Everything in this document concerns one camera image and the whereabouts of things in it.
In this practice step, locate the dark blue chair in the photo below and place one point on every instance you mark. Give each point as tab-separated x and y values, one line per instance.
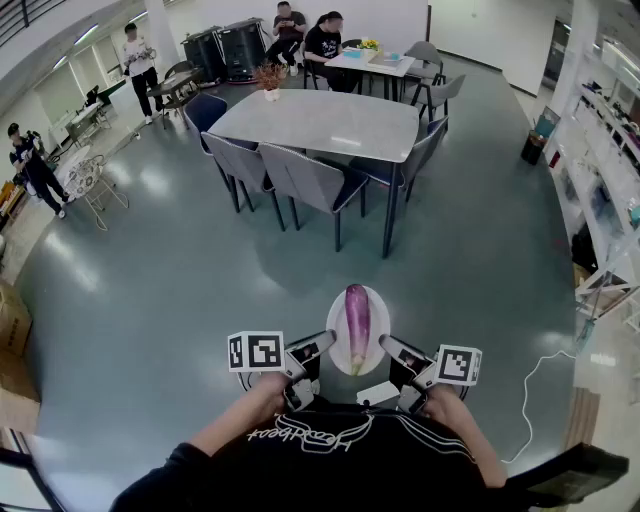
235	160
202	112
425	150
300	175

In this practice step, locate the gray marble dining table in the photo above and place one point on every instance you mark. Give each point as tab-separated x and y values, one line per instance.
320	120

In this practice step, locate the black wheeled equipment case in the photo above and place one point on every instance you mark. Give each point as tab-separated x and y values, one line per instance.
244	47
202	55

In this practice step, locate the teal picture frame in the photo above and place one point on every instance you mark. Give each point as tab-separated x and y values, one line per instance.
547	122

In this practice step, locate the purple eggplant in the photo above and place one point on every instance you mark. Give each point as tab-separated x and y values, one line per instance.
357	325

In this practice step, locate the yellow flower bunch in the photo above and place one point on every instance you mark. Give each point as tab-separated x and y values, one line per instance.
369	45

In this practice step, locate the black body-mounted monitor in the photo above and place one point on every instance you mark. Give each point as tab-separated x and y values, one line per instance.
570	475

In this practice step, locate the person's left forearm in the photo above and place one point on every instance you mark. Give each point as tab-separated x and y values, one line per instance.
235	420

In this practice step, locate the gray book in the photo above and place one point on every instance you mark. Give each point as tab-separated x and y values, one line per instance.
384	61

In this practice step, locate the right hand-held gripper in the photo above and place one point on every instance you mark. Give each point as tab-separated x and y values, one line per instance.
457	365

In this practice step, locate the gray armchair black frame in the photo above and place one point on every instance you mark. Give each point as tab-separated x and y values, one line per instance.
425	52
442	92

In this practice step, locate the brown cardboard box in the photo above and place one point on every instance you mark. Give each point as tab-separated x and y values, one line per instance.
12	320

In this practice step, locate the person's black printed t-shirt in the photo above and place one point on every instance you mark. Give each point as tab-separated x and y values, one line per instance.
320	470

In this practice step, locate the white shelving rack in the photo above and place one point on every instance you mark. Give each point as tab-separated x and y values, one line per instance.
600	150

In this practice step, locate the black waste bin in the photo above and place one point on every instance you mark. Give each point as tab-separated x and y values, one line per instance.
531	147

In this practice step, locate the light square side table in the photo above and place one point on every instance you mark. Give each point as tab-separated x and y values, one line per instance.
360	65

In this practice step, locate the dark small chair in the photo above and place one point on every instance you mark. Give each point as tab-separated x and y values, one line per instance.
180	67

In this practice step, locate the person's right forearm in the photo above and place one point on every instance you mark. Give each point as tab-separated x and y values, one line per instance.
465	435

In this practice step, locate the teal flat box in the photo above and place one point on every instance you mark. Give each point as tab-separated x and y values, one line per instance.
352	55

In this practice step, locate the reddish potted plant white pot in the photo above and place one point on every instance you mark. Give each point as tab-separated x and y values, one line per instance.
270	77

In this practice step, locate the dark small table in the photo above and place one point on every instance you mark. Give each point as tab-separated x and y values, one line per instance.
172	85

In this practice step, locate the white oval plate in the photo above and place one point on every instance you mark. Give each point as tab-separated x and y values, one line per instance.
335	320

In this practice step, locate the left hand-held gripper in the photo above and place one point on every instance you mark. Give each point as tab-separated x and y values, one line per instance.
255	352

